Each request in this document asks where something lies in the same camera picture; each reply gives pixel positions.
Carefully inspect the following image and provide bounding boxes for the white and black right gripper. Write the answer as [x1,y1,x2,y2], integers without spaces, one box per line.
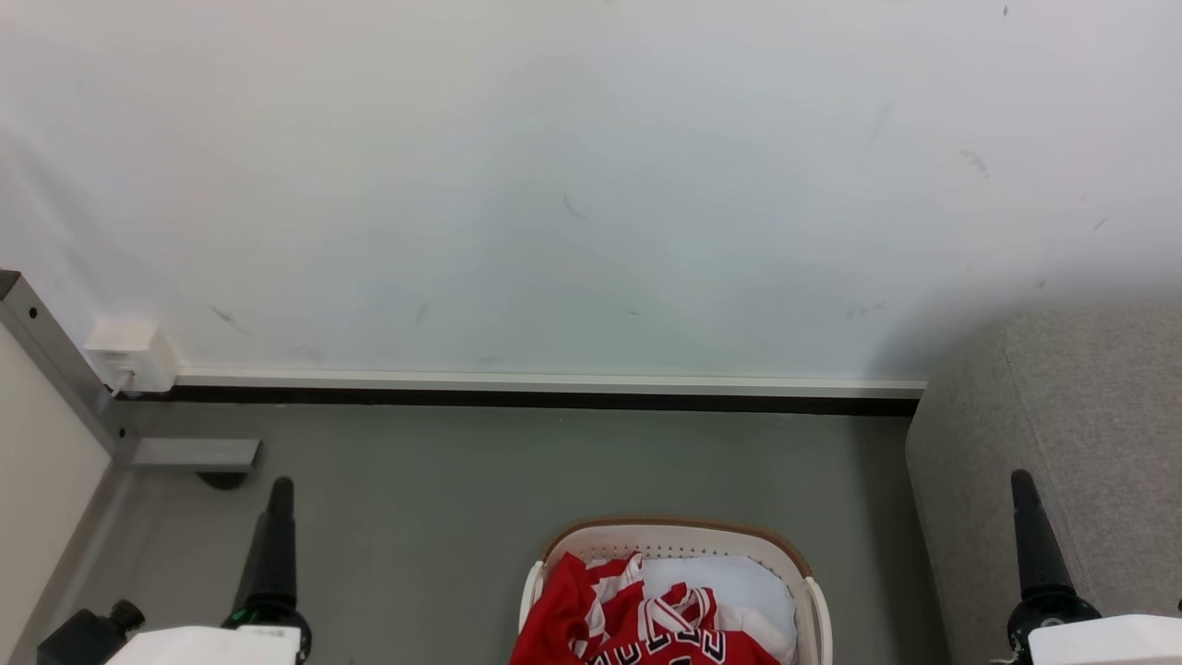
[1005,469,1182,665]

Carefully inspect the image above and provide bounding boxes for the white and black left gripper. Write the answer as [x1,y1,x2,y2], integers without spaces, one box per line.
[106,477,313,665]

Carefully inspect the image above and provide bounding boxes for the red garment with white stripe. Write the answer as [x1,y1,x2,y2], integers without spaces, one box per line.
[510,551,652,665]

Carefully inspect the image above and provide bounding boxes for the red jersey with lettering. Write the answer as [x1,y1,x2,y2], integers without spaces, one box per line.
[582,582,781,665]

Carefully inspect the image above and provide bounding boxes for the grey fabric sofa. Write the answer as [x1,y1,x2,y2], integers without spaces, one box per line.
[905,307,1182,665]

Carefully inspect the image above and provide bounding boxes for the white plastic laundry basket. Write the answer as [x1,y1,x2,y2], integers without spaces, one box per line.
[517,517,834,665]

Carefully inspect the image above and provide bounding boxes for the beige partition panel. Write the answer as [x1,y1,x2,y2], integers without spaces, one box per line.
[0,323,117,652]

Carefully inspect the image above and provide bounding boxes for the white and black baseboard strip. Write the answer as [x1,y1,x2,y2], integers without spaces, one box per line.
[139,368,928,417]

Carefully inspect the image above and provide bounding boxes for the white wall socket box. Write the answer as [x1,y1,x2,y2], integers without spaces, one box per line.
[83,319,178,396]

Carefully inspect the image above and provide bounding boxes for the grey metal frame post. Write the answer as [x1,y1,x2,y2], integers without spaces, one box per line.
[0,270,263,475]

